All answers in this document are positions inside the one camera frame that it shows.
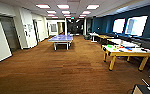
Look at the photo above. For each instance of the dark open doorway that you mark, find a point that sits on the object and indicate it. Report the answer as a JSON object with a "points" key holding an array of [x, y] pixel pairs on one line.
{"points": [[9, 33]]}

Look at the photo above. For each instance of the narrow bright window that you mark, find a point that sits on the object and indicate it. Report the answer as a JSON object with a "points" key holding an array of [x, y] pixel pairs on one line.
{"points": [[118, 26]]}

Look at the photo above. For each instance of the white table with dishes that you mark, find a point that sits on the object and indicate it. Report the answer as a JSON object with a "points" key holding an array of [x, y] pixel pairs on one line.
{"points": [[131, 52]]}

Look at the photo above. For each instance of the ceiling light panel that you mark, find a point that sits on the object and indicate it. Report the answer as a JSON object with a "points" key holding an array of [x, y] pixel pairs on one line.
{"points": [[63, 6], [93, 6], [43, 6]]}

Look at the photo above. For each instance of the white door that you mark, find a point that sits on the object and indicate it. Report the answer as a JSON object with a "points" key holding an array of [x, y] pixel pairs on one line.
{"points": [[0, 40]]}

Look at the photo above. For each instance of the wall notice papers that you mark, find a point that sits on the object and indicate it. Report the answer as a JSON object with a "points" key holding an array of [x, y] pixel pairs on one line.
{"points": [[29, 28]]}

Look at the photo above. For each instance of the blue ping pong table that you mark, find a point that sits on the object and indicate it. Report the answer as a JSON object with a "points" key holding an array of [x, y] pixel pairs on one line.
{"points": [[61, 38]]}

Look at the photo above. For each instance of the wide bright window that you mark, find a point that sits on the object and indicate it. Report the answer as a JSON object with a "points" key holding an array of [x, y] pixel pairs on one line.
{"points": [[136, 26]]}

